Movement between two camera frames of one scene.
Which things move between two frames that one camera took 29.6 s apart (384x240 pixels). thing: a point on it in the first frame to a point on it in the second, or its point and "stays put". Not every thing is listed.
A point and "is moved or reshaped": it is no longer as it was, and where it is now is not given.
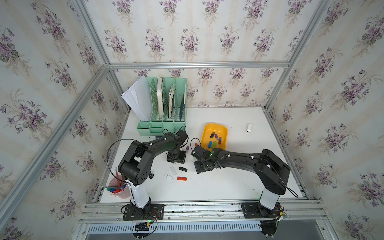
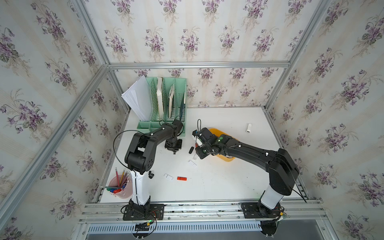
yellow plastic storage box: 214,136 is moved or reshaped
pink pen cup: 118,186 stays put
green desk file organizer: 168,98 stays put
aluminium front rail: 296,211 stays put
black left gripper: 182,160 to 179,142
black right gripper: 197,170 to 200,155
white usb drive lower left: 168,176 stays put
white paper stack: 139,97 stays put
